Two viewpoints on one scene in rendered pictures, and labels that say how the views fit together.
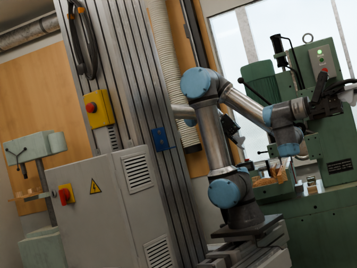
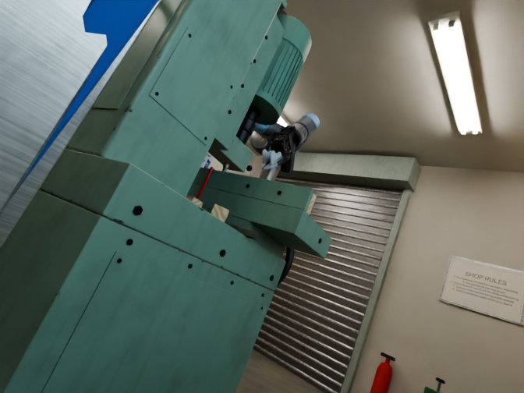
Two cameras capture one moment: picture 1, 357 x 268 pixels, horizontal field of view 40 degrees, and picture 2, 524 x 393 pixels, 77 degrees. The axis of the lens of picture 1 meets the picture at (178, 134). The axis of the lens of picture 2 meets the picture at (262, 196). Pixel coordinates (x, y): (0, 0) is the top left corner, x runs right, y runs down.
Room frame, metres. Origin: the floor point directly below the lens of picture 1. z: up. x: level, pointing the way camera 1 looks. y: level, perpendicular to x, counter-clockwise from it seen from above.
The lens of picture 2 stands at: (3.05, -1.33, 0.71)
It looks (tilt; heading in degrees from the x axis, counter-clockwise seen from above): 14 degrees up; 112
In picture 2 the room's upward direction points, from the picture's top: 23 degrees clockwise
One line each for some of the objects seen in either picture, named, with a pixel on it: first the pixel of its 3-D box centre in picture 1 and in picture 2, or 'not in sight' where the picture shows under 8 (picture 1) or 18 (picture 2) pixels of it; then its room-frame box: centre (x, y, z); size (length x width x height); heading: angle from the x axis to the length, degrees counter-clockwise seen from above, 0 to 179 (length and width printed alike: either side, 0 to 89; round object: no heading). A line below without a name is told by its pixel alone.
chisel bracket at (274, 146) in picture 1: (281, 150); (227, 152); (2.56, -0.51, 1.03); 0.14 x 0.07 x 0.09; 75
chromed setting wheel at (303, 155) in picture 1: (302, 148); not in sight; (2.42, -0.58, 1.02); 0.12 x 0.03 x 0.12; 75
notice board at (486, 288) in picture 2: not in sight; (483, 287); (3.98, 2.19, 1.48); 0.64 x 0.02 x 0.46; 158
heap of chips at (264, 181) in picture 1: (263, 181); not in sight; (2.38, -0.35, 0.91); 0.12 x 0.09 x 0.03; 75
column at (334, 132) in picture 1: (327, 112); (189, 48); (2.50, -0.77, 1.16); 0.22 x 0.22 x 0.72; 75
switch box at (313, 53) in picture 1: (322, 63); not in sight; (2.35, -0.76, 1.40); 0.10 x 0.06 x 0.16; 75
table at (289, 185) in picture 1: (265, 183); (235, 217); (2.62, -0.39, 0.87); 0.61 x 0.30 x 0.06; 165
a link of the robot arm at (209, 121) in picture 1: (213, 136); not in sight; (1.84, -0.12, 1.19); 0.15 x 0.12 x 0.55; 157
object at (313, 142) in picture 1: (314, 145); not in sight; (2.37, -0.63, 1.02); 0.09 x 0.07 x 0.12; 165
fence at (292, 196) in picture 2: (290, 166); (216, 180); (2.59, -0.53, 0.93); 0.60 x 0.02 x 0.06; 165
